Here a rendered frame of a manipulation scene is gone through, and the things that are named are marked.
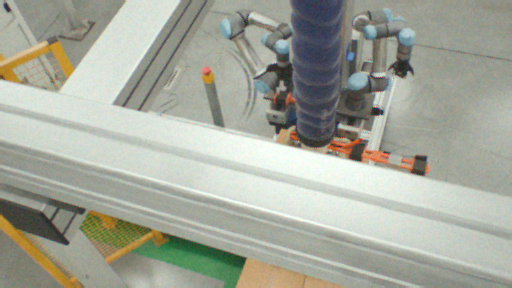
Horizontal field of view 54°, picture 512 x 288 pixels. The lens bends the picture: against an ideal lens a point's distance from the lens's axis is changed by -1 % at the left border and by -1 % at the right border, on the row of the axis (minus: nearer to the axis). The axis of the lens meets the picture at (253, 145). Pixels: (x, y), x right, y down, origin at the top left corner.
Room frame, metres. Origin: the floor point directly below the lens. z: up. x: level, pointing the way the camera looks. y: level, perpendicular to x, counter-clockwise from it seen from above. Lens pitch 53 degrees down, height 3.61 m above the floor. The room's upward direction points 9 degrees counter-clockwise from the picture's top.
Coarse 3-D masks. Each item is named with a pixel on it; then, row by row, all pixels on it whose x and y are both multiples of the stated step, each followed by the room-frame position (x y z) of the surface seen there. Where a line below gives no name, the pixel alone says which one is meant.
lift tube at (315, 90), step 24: (312, 0) 1.66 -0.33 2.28; (336, 0) 1.67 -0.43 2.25; (312, 24) 1.66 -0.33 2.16; (336, 24) 1.68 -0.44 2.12; (312, 48) 1.66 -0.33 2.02; (336, 48) 1.68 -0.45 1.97; (312, 72) 1.66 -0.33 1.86; (336, 72) 1.68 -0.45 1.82; (312, 96) 1.65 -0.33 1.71; (336, 96) 1.70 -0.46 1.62
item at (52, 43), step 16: (32, 48) 1.87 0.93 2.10; (48, 48) 1.88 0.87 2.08; (0, 64) 1.80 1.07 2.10; (16, 64) 1.82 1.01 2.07; (64, 64) 1.89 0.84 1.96; (0, 224) 1.57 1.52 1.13; (128, 224) 1.85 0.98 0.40; (16, 240) 1.57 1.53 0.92; (112, 240) 1.79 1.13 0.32; (144, 240) 1.85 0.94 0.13; (160, 240) 1.88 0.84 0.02; (32, 256) 1.57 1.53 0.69; (112, 256) 1.75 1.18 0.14
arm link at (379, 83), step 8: (384, 8) 2.27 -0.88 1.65; (376, 16) 2.21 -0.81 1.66; (384, 16) 2.21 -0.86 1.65; (392, 16) 2.20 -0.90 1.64; (376, 40) 2.18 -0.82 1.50; (384, 40) 2.17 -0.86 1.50; (376, 48) 2.16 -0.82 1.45; (384, 48) 2.15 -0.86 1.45; (376, 56) 2.14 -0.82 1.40; (384, 56) 2.14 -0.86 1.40; (376, 64) 2.13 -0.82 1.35; (384, 64) 2.12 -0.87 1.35; (376, 72) 2.11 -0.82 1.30; (384, 72) 2.10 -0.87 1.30; (376, 80) 2.08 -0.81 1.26; (384, 80) 2.07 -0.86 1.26; (376, 88) 2.06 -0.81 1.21; (384, 88) 2.06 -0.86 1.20
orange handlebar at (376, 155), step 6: (294, 102) 2.08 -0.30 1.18; (294, 132) 1.84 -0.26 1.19; (294, 138) 1.80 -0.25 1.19; (336, 144) 1.71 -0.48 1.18; (342, 144) 1.70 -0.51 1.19; (336, 150) 1.67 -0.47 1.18; (342, 150) 1.65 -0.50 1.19; (348, 150) 1.65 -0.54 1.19; (366, 150) 1.63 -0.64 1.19; (372, 150) 1.62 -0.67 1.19; (366, 156) 1.59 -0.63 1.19; (372, 156) 1.58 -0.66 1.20; (378, 156) 1.57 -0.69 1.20; (384, 156) 1.57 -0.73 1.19; (378, 162) 1.55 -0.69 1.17; (384, 162) 1.53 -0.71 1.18; (408, 162) 1.51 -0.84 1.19; (408, 168) 1.47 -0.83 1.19
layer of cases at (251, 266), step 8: (248, 264) 1.34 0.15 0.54; (256, 264) 1.33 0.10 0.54; (264, 264) 1.32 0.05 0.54; (248, 272) 1.29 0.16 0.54; (256, 272) 1.28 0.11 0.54; (264, 272) 1.27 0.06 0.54; (272, 272) 1.26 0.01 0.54; (280, 272) 1.25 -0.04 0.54; (288, 272) 1.24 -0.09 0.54; (296, 272) 1.23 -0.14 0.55; (240, 280) 1.24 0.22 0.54; (248, 280) 1.23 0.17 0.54; (256, 280) 1.22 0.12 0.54; (264, 280) 1.22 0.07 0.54; (272, 280) 1.21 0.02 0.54; (280, 280) 1.20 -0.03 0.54; (288, 280) 1.19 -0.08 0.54; (296, 280) 1.18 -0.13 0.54; (304, 280) 1.18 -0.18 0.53; (312, 280) 1.17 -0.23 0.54; (320, 280) 1.16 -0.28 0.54
